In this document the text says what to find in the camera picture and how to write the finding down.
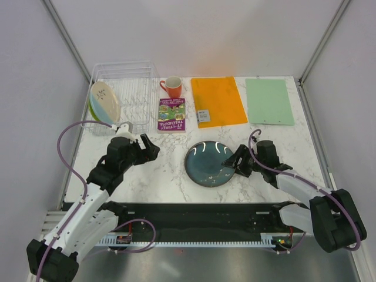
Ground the white wire dish rack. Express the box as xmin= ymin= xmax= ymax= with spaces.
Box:
xmin=81 ymin=61 xmax=159 ymax=136

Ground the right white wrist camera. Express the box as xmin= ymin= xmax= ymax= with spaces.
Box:
xmin=251 ymin=133 xmax=260 ymax=143

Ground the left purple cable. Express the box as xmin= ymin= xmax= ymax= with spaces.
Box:
xmin=35 ymin=120 xmax=156 ymax=281

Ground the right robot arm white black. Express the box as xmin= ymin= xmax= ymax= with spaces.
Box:
xmin=222 ymin=140 xmax=367 ymax=253

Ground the orange cutting board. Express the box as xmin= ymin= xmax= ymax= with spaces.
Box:
xmin=191 ymin=77 xmax=248 ymax=129

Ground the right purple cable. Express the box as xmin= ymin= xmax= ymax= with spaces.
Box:
xmin=249 ymin=129 xmax=362 ymax=255

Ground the right aluminium frame post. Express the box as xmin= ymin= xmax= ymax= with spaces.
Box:
xmin=298 ymin=0 xmax=352 ymax=87

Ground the purple cable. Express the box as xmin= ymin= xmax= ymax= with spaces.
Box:
xmin=249 ymin=129 xmax=362 ymax=255
xmin=35 ymin=120 xmax=156 ymax=281

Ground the aluminium frame post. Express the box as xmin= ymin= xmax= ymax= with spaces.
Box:
xmin=298 ymin=0 xmax=352 ymax=87
xmin=41 ymin=0 xmax=91 ymax=82

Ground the white slotted cable duct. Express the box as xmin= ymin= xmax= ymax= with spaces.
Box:
xmin=96 ymin=232 xmax=290 ymax=248

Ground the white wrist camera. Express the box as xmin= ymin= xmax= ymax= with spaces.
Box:
xmin=251 ymin=133 xmax=260 ymax=143
xmin=111 ymin=122 xmax=136 ymax=142

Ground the purple treehouse book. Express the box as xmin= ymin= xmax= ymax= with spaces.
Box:
xmin=157 ymin=98 xmax=186 ymax=133

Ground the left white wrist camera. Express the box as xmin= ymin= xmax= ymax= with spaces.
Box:
xmin=111 ymin=122 xmax=136 ymax=142

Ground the green white plate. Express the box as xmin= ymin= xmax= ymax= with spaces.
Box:
xmin=88 ymin=100 xmax=101 ymax=122

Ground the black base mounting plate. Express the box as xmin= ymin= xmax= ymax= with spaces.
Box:
xmin=100 ymin=202 xmax=299 ymax=238

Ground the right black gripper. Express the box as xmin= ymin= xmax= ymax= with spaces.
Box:
xmin=221 ymin=143 xmax=265 ymax=177

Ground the light green cutting board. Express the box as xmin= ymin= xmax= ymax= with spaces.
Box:
xmin=245 ymin=78 xmax=294 ymax=126

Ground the left aluminium frame post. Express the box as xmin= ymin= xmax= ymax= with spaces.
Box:
xmin=41 ymin=0 xmax=91 ymax=82

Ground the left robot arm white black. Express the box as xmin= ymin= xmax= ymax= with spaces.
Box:
xmin=26 ymin=134 xmax=160 ymax=281

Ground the dark blue floral plate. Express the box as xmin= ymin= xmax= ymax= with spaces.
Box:
xmin=184 ymin=140 xmax=235 ymax=188

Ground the cream blue leaf plate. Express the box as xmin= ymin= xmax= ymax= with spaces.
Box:
xmin=89 ymin=81 xmax=120 ymax=124

